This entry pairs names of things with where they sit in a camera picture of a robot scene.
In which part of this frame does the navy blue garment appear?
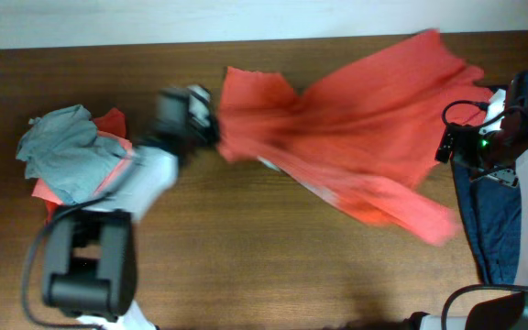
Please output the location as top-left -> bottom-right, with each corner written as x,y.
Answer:
451,162 -> 521,284

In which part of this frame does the orange-red printed t-shirt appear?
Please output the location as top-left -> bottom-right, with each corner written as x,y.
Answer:
218,30 -> 491,246

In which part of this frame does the red folded shirt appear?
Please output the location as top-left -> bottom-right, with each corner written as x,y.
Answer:
43,108 -> 127,224

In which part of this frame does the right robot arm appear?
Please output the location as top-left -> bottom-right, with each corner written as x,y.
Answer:
399,71 -> 528,330

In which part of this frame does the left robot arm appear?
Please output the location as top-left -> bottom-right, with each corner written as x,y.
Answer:
41,85 -> 219,329

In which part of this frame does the grey crumpled shirt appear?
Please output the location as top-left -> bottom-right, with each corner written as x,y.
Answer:
16,104 -> 127,204

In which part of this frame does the salmon pink folded shirt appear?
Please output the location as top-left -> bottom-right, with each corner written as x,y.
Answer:
32,131 -> 134,205

